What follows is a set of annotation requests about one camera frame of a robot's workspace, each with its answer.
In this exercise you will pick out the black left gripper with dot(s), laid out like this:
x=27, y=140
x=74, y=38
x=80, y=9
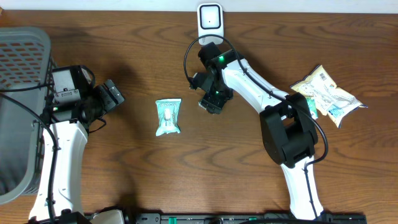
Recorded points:
x=109, y=94

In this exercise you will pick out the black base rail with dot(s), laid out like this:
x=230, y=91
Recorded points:
x=118, y=217

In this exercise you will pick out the grey plastic mesh basket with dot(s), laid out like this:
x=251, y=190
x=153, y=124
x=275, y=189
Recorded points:
x=26, y=63

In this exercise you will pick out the small teal gum pack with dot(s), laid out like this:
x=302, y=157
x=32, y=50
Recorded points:
x=312, y=107

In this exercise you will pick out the light green candy packet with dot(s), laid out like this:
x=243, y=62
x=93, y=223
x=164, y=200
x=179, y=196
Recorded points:
x=167, y=110

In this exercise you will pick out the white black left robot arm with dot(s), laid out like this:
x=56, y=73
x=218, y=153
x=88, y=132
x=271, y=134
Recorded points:
x=77, y=102

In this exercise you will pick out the yellow white snack bag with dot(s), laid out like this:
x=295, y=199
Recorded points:
x=330, y=99

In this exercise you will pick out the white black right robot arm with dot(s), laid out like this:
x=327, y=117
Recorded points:
x=288, y=130

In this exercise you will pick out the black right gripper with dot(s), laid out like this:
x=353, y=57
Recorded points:
x=211, y=104

